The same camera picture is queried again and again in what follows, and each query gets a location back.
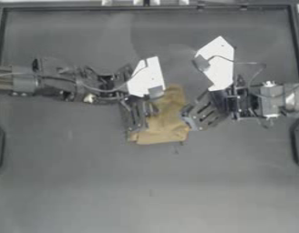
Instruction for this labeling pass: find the tan camouflage t-shirt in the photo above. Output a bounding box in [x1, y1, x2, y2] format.
[127, 84, 192, 146]

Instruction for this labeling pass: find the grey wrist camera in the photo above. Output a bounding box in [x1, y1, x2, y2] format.
[191, 54, 211, 73]
[147, 85, 166, 100]

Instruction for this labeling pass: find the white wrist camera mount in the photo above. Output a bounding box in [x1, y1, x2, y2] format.
[194, 35, 237, 92]
[126, 56, 167, 98]

